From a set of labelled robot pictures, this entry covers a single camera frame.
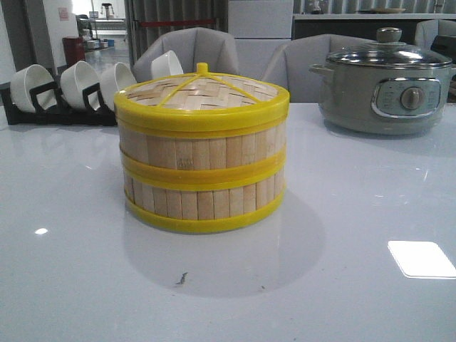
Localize bamboo steamer tray yellow rims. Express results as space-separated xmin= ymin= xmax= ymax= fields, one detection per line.
xmin=119 ymin=123 xmax=286 ymax=185
xmin=124 ymin=167 xmax=286 ymax=234

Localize yellow woven bamboo steamer lid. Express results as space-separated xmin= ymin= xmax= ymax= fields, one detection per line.
xmin=114 ymin=63 xmax=290 ymax=138

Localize grey upholstered chair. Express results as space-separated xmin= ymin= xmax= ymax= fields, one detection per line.
xmin=133 ymin=27 xmax=239 ymax=82
xmin=414 ymin=19 xmax=456 ymax=49
xmin=261 ymin=34 xmax=371 ymax=103

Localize white ceramic bowl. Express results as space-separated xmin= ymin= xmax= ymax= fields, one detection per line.
xmin=100 ymin=62 xmax=137 ymax=111
xmin=61 ymin=61 xmax=99 ymax=110
xmin=150 ymin=50 xmax=184 ymax=79
xmin=10 ymin=64 xmax=54 ymax=113

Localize white refrigerator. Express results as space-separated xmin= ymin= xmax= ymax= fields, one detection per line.
xmin=227 ymin=1 xmax=294 ymax=79

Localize green electric cooking pot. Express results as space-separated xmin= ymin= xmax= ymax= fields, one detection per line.
xmin=309 ymin=49 xmax=456 ymax=135

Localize black bowl rack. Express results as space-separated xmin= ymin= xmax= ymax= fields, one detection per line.
xmin=1 ymin=81 xmax=117 ymax=126

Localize red fire extinguisher box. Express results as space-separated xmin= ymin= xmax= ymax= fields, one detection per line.
xmin=62 ymin=36 xmax=85 ymax=67

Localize glass pot lid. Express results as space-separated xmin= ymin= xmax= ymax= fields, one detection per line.
xmin=326 ymin=27 xmax=452 ymax=69

